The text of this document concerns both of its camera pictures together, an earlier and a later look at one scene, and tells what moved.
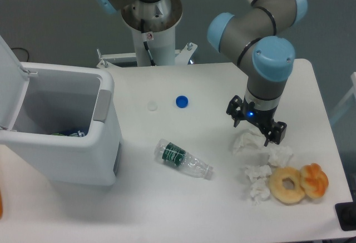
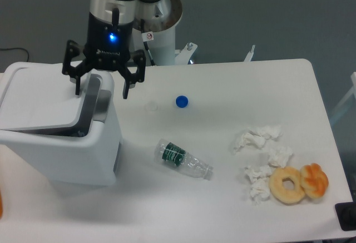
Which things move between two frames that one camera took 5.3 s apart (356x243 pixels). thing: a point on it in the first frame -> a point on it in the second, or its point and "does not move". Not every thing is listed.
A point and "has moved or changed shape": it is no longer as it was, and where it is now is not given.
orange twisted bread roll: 314,180 does not move
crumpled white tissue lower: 258,175 does not move
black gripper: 262,119 -> 109,43
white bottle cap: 152,105 does not move
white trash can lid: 14,80 has moved or changed shape
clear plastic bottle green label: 176,155 does not move
